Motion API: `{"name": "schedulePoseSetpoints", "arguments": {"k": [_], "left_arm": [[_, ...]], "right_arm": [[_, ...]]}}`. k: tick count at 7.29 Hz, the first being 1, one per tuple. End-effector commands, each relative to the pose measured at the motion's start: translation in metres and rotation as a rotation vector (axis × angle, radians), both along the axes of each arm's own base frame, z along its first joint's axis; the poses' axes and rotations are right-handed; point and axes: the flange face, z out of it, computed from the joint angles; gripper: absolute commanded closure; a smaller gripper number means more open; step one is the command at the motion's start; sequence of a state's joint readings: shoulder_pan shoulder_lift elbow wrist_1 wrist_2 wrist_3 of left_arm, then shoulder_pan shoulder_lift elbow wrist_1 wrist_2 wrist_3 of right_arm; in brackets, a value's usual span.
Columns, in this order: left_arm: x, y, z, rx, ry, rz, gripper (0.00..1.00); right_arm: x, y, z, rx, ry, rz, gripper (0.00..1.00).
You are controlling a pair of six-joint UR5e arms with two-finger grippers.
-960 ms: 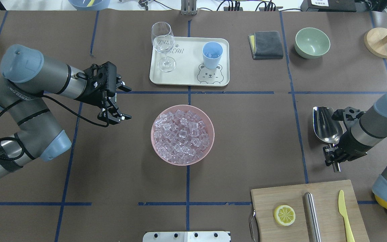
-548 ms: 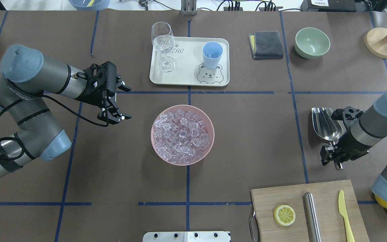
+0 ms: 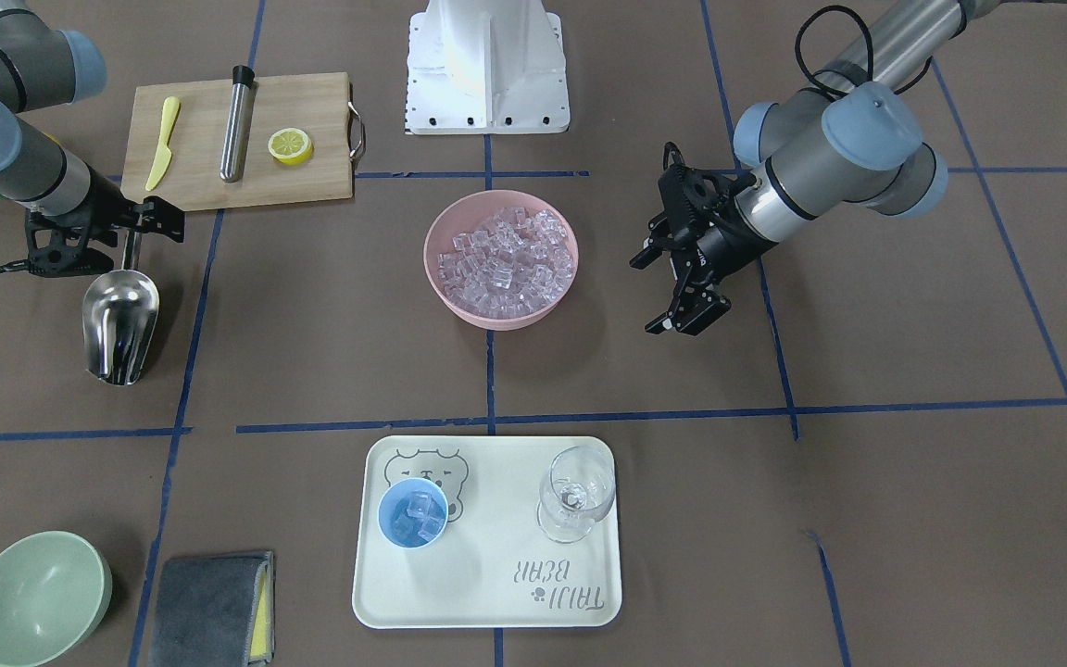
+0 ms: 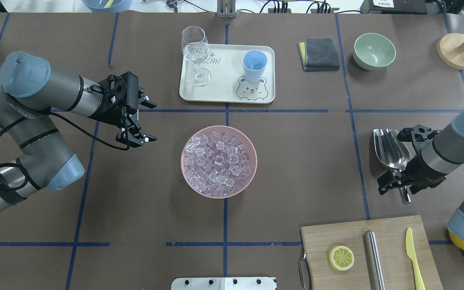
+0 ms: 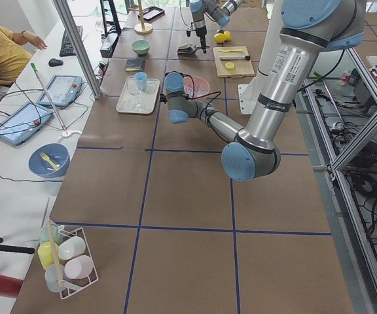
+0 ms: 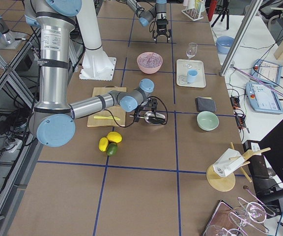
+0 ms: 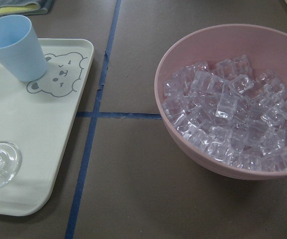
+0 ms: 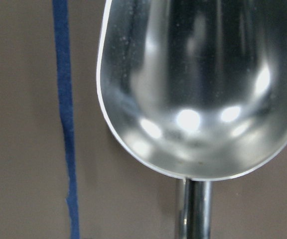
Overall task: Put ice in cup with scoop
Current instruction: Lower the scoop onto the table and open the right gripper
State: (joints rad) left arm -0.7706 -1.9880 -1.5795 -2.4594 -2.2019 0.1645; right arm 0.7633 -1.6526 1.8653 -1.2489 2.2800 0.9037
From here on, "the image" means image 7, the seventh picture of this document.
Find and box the white bear tray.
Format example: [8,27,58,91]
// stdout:
[0,39,94,216]

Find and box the light blue cup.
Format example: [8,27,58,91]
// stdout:
[0,15,48,82]

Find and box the pink bowl with ice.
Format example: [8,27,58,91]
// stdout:
[154,24,287,180]

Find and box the clear wine glass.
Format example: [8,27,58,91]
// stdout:
[0,141,22,188]

